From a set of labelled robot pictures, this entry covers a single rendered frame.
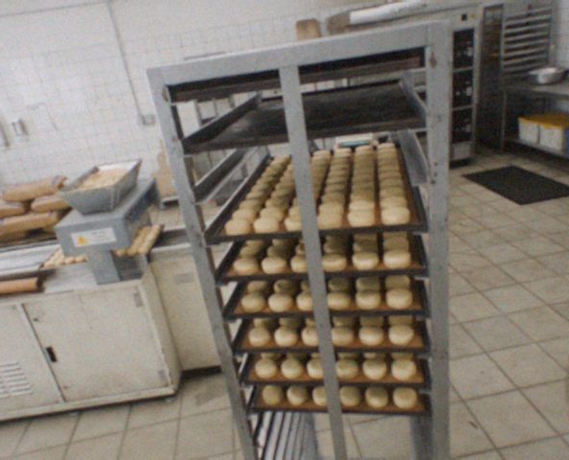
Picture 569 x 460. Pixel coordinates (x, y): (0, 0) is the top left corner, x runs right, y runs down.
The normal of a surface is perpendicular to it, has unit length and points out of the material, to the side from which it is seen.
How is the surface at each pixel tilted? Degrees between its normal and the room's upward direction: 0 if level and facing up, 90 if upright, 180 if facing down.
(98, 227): 90
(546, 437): 0
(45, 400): 88
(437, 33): 90
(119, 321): 90
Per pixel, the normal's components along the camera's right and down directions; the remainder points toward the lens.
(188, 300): 0.04, 0.39
